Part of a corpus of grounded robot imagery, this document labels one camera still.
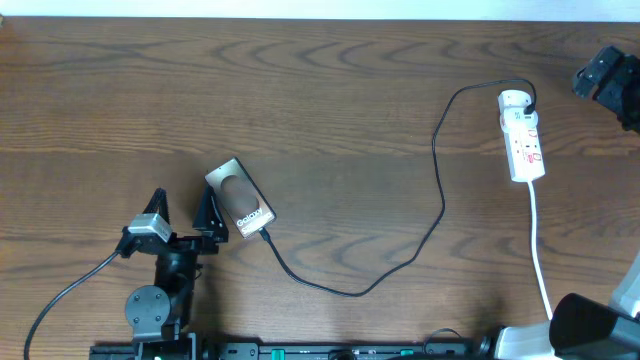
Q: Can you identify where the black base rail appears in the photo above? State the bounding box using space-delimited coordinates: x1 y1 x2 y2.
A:
88 334 493 360

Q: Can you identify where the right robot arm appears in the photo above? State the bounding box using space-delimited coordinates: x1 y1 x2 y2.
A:
484 46 639 359

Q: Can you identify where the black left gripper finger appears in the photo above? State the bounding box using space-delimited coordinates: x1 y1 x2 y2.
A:
143 188 170 224
192 185 229 243

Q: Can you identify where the white power strip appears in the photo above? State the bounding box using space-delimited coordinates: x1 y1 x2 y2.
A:
498 90 545 183

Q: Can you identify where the white charger adapter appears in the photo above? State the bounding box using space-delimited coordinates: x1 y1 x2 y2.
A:
500 107 538 133

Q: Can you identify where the black charging cable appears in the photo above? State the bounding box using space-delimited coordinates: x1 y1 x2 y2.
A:
257 78 539 299

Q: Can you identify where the white power strip cord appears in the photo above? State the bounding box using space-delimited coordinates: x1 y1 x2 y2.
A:
527 180 554 321

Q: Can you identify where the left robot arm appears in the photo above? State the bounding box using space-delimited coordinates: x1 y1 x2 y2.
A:
116 185 229 359

